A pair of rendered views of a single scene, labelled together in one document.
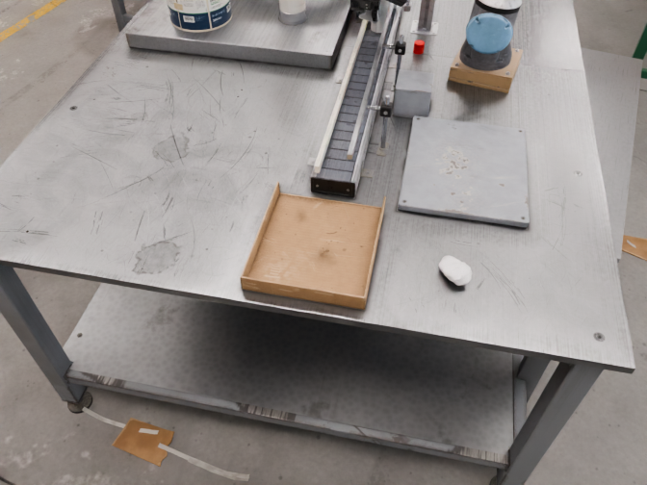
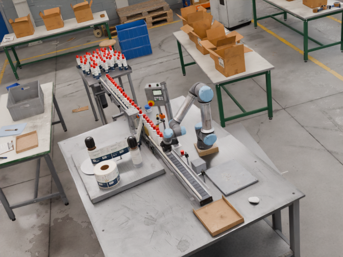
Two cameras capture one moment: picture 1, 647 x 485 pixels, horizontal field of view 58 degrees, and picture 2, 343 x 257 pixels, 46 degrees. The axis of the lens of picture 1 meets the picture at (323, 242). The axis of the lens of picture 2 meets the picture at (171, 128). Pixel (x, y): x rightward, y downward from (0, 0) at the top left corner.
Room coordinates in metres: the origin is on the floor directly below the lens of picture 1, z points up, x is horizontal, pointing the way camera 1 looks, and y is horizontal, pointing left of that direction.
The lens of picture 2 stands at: (-0.92, 1.29, 2.99)
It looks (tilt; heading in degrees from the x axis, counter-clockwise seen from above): 31 degrees down; 330
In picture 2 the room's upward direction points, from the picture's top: 12 degrees counter-clockwise
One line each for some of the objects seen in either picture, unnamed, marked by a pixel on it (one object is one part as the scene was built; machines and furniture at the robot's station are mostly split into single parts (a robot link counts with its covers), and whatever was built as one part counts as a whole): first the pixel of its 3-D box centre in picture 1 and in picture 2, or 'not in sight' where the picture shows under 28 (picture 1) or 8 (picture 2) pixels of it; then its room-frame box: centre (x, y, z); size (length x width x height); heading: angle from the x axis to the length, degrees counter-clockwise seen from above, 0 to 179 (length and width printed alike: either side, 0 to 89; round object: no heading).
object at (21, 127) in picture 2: not in sight; (10, 130); (3.73, 0.73, 0.81); 0.32 x 0.24 x 0.01; 53
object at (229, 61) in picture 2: not in sight; (229, 56); (2.72, -1.88, 0.97); 0.51 x 0.39 x 0.37; 72
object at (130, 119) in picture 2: not in sight; (135, 122); (2.28, -0.19, 1.01); 0.14 x 0.13 x 0.26; 168
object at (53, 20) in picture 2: not in sight; (52, 18); (7.41, -1.35, 0.96); 0.43 x 0.42 x 0.37; 64
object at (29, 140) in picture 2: not in sight; (26, 141); (3.27, 0.69, 0.82); 0.34 x 0.24 x 0.03; 163
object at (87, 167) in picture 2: not in sight; (97, 163); (2.14, 0.36, 0.89); 0.31 x 0.31 x 0.01
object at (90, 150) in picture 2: not in sight; (92, 151); (2.14, 0.36, 1.04); 0.09 x 0.09 x 0.29
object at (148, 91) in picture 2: not in sight; (156, 94); (1.93, -0.29, 1.38); 0.17 x 0.10 x 0.19; 43
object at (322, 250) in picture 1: (317, 240); (217, 214); (0.87, 0.01, 0.85); 0.30 x 0.26 x 0.04; 168
